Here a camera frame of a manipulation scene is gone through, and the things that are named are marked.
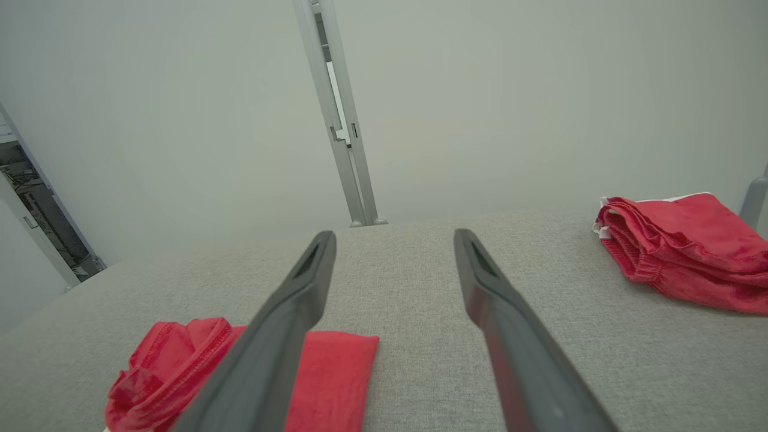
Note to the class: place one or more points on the red jersey with number 23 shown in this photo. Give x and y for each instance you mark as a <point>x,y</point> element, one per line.
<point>336,378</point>

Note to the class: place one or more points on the grey partition door frame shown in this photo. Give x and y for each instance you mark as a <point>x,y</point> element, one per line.
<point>42,246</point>

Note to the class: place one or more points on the dark equipment shelf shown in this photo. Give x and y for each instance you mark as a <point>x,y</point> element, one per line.
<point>36,192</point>

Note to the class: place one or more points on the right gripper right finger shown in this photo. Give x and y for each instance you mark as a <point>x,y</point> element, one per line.
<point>528,372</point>

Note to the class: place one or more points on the red shorts with white band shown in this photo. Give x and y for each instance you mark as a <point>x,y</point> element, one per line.
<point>690,240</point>

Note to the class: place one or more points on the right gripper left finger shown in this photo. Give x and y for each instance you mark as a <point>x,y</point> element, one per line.
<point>264,360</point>

